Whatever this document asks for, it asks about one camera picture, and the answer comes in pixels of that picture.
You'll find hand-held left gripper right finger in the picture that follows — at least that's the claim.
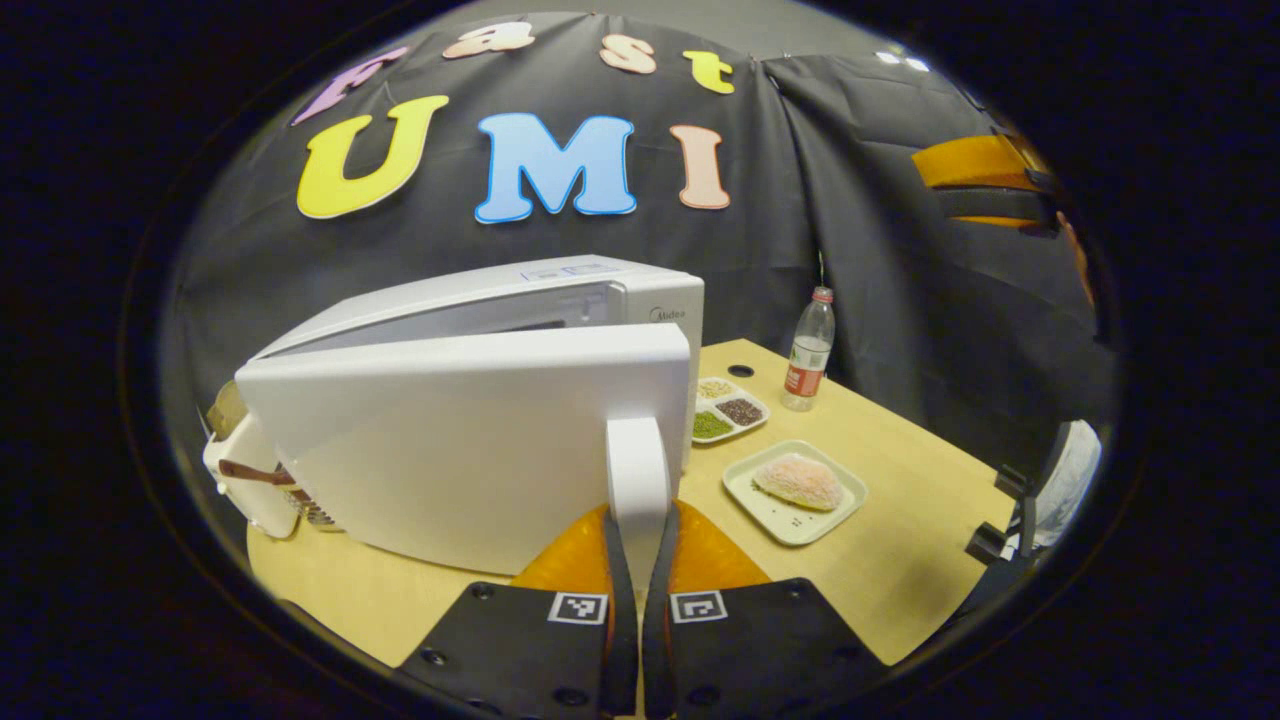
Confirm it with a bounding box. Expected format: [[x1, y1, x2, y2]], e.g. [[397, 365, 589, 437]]
[[642, 500, 889, 720]]

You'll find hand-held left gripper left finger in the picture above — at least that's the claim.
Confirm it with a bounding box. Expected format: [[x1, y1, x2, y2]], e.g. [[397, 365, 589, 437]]
[[395, 503, 641, 720]]

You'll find pink round bread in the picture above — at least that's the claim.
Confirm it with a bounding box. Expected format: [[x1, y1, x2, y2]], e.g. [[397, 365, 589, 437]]
[[752, 453, 846, 512]]

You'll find white microwave oven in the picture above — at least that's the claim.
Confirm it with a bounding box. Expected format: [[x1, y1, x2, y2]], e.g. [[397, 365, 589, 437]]
[[235, 255, 706, 576]]

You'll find white square plate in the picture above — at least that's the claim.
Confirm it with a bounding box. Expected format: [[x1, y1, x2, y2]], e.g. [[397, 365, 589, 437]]
[[722, 440, 869, 547]]

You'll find white divided bean dish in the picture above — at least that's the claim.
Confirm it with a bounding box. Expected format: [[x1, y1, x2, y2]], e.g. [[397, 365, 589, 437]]
[[692, 376, 771, 445]]

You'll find clear plastic water bottle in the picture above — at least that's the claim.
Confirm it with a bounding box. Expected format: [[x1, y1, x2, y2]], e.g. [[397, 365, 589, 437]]
[[782, 286, 836, 413]]

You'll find brown bread slice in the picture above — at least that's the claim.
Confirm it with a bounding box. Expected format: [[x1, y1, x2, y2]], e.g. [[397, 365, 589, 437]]
[[207, 380, 249, 441]]

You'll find black metal frame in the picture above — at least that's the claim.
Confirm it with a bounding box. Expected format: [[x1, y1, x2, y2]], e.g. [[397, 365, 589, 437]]
[[965, 420, 1061, 571]]

